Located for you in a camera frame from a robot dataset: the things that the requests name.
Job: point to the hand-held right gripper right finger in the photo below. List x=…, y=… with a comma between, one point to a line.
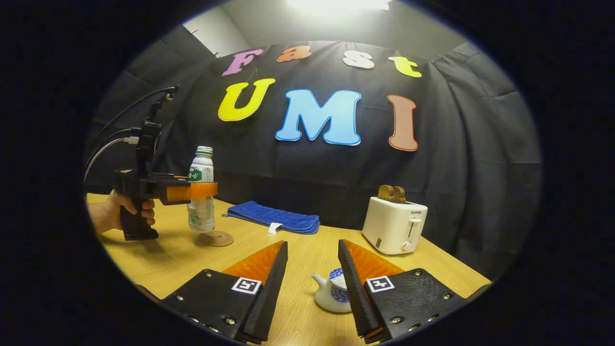
x=358, y=298

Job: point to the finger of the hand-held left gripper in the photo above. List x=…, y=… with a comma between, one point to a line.
x=192, y=191

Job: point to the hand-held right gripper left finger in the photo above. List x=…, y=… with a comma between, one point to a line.
x=269, y=298

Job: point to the white plastic water bottle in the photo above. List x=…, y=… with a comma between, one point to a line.
x=202, y=166

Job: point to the white blue teacup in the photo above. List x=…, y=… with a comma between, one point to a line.
x=329, y=298

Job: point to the round cork coaster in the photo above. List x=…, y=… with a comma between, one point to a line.
x=218, y=239

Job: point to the blue folded towel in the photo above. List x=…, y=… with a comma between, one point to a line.
x=274, y=218

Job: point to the white toaster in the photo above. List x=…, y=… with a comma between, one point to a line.
x=391, y=226

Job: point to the brown toast slice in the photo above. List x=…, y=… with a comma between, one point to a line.
x=385, y=193
x=399, y=195

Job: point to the black backdrop cloth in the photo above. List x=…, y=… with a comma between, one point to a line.
x=456, y=168

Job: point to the ceiling light panel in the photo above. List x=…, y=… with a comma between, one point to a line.
x=336, y=5

